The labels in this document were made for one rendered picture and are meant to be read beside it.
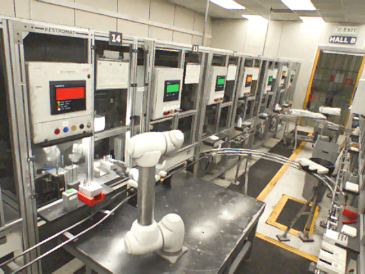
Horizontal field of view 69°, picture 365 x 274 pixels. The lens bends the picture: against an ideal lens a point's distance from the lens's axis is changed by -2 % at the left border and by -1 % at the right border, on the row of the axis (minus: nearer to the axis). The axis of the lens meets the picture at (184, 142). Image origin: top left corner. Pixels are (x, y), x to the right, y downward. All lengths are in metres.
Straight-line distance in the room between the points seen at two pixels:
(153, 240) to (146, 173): 0.43
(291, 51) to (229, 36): 2.31
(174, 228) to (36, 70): 1.22
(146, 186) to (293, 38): 8.84
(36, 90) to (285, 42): 8.94
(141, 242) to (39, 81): 1.08
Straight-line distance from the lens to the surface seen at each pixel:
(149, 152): 1.46
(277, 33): 10.07
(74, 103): 1.84
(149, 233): 1.68
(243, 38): 10.42
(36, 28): 1.73
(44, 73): 1.73
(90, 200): 1.95
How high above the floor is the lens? 1.96
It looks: 19 degrees down
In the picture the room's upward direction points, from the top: 6 degrees clockwise
